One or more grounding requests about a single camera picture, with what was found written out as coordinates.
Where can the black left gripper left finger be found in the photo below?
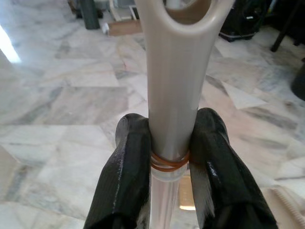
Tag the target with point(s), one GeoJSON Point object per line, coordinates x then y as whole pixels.
{"type": "Point", "coordinates": [126, 171]}

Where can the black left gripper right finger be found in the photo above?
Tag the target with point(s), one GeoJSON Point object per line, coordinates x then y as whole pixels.
{"type": "Point", "coordinates": [226, 171]}

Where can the orange rubber band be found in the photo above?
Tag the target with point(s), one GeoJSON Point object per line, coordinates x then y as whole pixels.
{"type": "Point", "coordinates": [166, 169]}

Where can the black round bin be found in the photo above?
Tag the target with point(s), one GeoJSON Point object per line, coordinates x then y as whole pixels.
{"type": "Point", "coordinates": [299, 82]}

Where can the small white bottle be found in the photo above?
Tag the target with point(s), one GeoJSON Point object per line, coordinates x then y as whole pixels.
{"type": "Point", "coordinates": [105, 28]}

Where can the black bag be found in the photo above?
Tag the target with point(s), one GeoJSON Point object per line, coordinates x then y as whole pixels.
{"type": "Point", "coordinates": [240, 21]}

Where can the black furniture leg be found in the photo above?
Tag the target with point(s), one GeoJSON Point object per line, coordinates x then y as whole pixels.
{"type": "Point", "coordinates": [284, 26]}

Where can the dark green cylinder stand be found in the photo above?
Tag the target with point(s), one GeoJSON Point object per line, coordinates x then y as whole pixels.
{"type": "Point", "coordinates": [90, 14]}

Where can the white frame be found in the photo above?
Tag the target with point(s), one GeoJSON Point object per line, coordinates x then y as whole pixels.
{"type": "Point", "coordinates": [116, 15]}

